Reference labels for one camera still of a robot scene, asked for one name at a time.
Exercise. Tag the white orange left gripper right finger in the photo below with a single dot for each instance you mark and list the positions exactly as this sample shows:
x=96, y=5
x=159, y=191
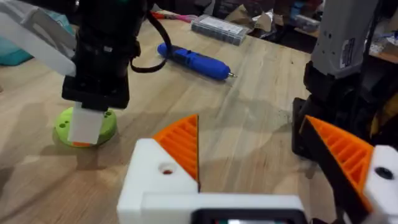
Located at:
x=351, y=155

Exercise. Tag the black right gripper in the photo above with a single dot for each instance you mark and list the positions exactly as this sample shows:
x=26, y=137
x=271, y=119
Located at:
x=102, y=46

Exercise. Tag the white orange left gripper left finger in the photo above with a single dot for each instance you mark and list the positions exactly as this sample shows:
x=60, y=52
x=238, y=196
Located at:
x=149, y=174

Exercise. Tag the blue electric screwdriver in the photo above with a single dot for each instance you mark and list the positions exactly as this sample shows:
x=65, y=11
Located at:
x=196, y=62

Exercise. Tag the green disc with holes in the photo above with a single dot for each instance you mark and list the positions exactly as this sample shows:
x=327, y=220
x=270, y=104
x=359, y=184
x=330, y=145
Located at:
x=109, y=126

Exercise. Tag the teal plastic tub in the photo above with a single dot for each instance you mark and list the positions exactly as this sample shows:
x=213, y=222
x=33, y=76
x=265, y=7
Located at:
x=12, y=53

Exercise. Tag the pink and red tool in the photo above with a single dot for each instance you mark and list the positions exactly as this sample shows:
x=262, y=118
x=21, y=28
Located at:
x=174, y=17

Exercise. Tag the clear plastic parts box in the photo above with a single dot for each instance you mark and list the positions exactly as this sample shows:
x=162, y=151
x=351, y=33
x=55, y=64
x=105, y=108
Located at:
x=219, y=29

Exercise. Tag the cardboard and paper heap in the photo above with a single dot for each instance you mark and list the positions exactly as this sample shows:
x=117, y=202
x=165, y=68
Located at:
x=248, y=17

